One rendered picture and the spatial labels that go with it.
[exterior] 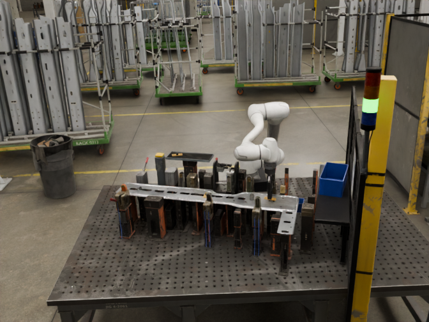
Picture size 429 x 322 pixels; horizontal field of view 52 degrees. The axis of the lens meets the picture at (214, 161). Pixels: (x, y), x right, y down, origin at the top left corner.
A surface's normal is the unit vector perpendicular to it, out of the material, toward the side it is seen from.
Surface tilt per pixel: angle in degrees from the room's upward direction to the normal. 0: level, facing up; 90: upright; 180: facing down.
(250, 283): 0
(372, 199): 90
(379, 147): 90
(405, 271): 0
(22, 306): 0
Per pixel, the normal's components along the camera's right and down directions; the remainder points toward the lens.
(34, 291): -0.04, -0.92
